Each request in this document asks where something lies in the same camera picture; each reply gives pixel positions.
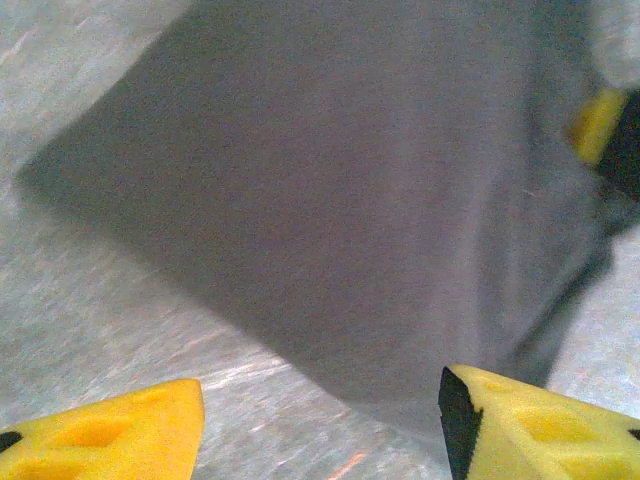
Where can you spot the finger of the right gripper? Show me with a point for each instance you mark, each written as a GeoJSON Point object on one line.
{"type": "Point", "coordinates": [597, 125]}

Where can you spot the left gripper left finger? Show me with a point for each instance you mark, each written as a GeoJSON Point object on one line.
{"type": "Point", "coordinates": [100, 435]}

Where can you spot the dark grey t-shirt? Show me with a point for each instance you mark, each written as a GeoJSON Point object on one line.
{"type": "Point", "coordinates": [325, 200]}

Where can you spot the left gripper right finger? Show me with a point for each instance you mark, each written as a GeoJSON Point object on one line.
{"type": "Point", "coordinates": [530, 430]}

